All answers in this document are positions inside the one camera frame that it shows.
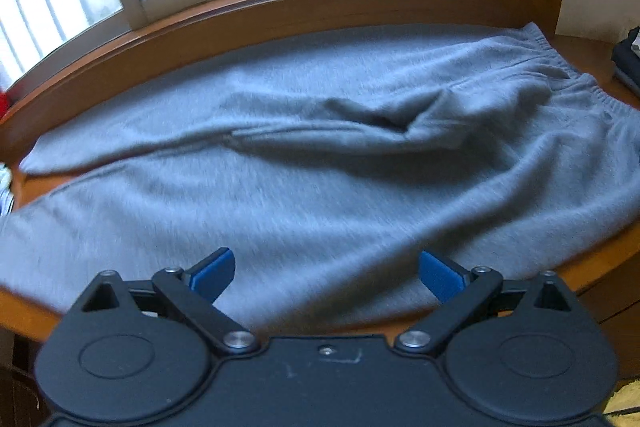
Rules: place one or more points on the person's yellow fleece jacket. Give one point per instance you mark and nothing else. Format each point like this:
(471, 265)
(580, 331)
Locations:
(627, 407)

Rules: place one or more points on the white patterned folded garment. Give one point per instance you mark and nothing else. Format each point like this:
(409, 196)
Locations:
(635, 39)

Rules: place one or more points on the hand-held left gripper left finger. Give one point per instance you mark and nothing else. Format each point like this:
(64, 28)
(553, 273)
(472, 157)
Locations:
(215, 276)

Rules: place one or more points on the grey sweatpants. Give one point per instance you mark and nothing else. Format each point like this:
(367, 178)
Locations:
(325, 197)

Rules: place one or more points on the wooden window sill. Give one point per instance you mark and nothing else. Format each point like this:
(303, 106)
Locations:
(250, 12)

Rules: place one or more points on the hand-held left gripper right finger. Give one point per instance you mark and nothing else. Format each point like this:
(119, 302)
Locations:
(441, 279)

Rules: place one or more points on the navy folded garment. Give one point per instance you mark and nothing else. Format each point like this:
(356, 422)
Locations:
(627, 69)

